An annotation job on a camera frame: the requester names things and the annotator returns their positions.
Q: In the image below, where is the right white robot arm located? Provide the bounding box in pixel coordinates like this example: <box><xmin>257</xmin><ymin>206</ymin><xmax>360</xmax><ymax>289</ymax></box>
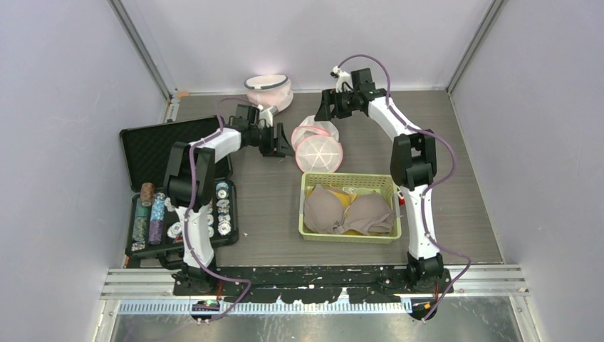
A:
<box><xmin>315</xmin><ymin>66</ymin><xmax>444</xmax><ymax>293</ymax></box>

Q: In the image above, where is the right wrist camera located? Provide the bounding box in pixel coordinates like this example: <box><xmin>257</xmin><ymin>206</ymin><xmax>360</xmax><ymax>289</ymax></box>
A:
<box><xmin>330</xmin><ymin>66</ymin><xmax>353</xmax><ymax>93</ymax></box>

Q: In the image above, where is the green plastic basket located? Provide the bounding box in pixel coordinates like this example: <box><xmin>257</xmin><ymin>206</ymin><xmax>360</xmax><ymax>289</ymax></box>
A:
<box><xmin>298</xmin><ymin>173</ymin><xmax>402</xmax><ymax>244</ymax></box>

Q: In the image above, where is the black poker chip case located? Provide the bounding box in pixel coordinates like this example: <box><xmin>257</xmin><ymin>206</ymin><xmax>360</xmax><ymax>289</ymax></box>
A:
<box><xmin>120</xmin><ymin>117</ymin><xmax>219</xmax><ymax>269</ymax></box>

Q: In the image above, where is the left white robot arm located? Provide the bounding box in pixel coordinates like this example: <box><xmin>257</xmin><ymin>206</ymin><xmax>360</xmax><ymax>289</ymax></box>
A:
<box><xmin>164</xmin><ymin>104</ymin><xmax>294</xmax><ymax>295</ymax></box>

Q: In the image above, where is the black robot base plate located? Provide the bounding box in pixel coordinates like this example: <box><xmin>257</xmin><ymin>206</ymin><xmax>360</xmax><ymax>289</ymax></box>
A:
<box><xmin>172</xmin><ymin>265</ymin><xmax>452</xmax><ymax>304</ymax></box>

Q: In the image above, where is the teal poker chip stack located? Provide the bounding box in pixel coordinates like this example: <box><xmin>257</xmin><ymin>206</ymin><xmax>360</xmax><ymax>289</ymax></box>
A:
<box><xmin>132</xmin><ymin>199</ymin><xmax>150</xmax><ymax>242</ymax></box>

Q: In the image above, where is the yellow bra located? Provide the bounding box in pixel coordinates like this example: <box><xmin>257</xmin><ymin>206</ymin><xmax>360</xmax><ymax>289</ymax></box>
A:
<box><xmin>304</xmin><ymin>184</ymin><xmax>392</xmax><ymax>237</ymax></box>

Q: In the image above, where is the purple poker chip stack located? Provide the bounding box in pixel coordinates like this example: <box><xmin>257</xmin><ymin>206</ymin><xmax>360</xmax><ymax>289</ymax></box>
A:
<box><xmin>148</xmin><ymin>192</ymin><xmax>166</xmax><ymax>245</ymax></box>

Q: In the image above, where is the brown poker chip stack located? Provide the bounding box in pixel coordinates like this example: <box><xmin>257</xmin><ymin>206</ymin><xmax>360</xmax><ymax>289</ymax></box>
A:
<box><xmin>140</xmin><ymin>182</ymin><xmax>155</xmax><ymax>207</ymax></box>

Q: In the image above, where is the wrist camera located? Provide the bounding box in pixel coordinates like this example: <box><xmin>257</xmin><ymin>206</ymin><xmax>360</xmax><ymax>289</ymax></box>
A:
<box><xmin>330</xmin><ymin>66</ymin><xmax>353</xmax><ymax>93</ymax></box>
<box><xmin>257</xmin><ymin>105</ymin><xmax>279</xmax><ymax>128</ymax></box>

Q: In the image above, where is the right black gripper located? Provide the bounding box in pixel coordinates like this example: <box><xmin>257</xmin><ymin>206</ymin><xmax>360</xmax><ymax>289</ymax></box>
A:
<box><xmin>313</xmin><ymin>88</ymin><xmax>358</xmax><ymax>122</ymax></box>

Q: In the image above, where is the white grey-zipper laundry bag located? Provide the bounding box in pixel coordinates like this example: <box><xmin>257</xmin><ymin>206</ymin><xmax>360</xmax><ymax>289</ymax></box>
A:
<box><xmin>244</xmin><ymin>74</ymin><xmax>293</xmax><ymax>112</ymax></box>

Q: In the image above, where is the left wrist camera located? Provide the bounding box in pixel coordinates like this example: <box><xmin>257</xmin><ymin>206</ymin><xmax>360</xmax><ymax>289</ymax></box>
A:
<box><xmin>257</xmin><ymin>105</ymin><xmax>279</xmax><ymax>128</ymax></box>

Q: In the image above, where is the taupe bra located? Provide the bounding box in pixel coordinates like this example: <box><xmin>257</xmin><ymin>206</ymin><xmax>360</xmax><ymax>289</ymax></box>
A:
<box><xmin>303</xmin><ymin>184</ymin><xmax>395</xmax><ymax>236</ymax></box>

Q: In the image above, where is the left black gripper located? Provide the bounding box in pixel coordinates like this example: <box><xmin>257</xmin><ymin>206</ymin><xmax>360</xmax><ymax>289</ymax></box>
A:
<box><xmin>249</xmin><ymin>123</ymin><xmax>296</xmax><ymax>158</ymax></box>

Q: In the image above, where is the white pink-zipper laundry bag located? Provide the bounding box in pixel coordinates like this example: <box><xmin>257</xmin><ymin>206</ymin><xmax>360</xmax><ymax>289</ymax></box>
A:
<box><xmin>291</xmin><ymin>115</ymin><xmax>343</xmax><ymax>173</ymax></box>

